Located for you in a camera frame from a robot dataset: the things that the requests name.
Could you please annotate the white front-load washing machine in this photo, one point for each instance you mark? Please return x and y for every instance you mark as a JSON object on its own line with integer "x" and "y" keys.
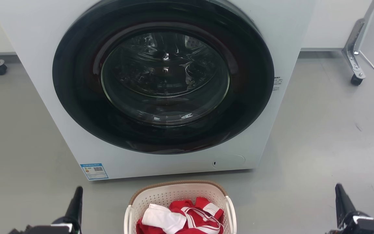
{"x": 174, "y": 165}

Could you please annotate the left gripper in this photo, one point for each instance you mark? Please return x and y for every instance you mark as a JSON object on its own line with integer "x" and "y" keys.
{"x": 44, "y": 230}

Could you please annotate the white garment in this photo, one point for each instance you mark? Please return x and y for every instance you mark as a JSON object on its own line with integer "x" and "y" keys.
{"x": 164, "y": 219}

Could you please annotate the blue energy label sticker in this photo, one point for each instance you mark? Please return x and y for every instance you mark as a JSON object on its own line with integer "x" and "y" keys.
{"x": 93, "y": 171}

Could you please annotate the silver metal stand leg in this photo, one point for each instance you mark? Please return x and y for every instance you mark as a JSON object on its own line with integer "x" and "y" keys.
{"x": 352, "y": 52}

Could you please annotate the red white-striped garment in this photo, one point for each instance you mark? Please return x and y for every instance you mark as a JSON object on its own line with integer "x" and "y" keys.
{"x": 180, "y": 206}

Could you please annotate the white filter cover flap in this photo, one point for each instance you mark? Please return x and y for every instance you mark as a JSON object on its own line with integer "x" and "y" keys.
{"x": 229, "y": 162}

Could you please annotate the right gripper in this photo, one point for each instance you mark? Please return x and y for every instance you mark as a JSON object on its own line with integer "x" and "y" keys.
{"x": 368, "y": 226}

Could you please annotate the black round washer door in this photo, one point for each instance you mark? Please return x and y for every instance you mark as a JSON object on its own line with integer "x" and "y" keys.
{"x": 76, "y": 81}

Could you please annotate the cream perforated laundry basket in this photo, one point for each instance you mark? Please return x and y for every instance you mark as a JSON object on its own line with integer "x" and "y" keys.
{"x": 174, "y": 191}

